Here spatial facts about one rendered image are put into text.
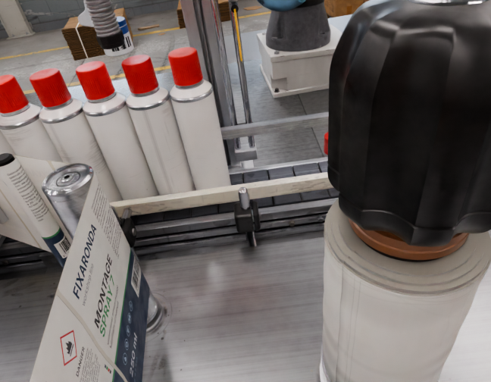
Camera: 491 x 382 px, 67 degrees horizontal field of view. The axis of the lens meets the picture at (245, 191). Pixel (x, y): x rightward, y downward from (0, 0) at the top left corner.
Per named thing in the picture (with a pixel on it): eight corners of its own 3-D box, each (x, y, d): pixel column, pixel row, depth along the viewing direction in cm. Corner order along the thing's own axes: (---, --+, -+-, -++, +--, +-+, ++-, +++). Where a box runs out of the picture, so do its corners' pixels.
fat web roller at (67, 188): (117, 339, 38) (24, 200, 26) (125, 300, 41) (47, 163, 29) (161, 333, 38) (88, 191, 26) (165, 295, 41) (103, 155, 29)
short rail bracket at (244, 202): (243, 266, 49) (229, 198, 42) (242, 249, 52) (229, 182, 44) (267, 263, 49) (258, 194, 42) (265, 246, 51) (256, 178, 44)
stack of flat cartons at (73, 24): (73, 61, 402) (60, 30, 382) (79, 46, 444) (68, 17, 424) (132, 49, 408) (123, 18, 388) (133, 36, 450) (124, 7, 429)
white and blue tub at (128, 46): (103, 58, 87) (91, 27, 82) (107, 49, 92) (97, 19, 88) (132, 53, 87) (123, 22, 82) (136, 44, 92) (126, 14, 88)
